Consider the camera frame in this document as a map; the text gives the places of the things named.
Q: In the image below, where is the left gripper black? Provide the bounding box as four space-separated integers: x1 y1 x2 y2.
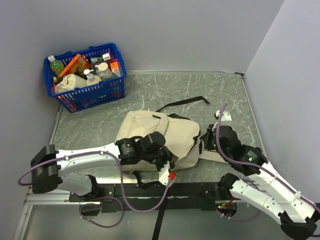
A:
142 146 178 175

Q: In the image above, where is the cream canvas backpack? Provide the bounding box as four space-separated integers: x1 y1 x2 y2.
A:
114 95 227 240

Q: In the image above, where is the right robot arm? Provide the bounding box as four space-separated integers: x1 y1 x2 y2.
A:
202 124 320 240

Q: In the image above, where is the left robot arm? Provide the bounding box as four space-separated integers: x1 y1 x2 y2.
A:
30 131 178 201

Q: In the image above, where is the grey pump bottle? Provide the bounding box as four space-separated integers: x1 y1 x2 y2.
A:
97 62 118 81

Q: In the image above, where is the pink orange carton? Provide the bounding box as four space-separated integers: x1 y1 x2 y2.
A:
109 55 121 77

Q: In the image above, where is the cream lotion bottle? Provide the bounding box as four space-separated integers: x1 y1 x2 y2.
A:
83 69 102 86

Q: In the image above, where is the black product box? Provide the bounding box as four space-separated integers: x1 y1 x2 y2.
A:
90 57 104 70

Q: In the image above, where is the beige cloth pouch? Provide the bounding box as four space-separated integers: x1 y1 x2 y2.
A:
53 74 88 94

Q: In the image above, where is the orange snack box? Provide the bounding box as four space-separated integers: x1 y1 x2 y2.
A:
58 53 91 77

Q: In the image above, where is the green soda bottle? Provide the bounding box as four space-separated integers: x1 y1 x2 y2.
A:
48 55 65 76

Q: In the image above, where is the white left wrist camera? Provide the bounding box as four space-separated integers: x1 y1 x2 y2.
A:
158 161 177 188

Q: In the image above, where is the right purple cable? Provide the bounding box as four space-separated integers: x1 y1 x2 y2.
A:
214 102 320 237

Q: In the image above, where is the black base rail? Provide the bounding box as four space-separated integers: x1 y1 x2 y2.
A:
68 182 233 213

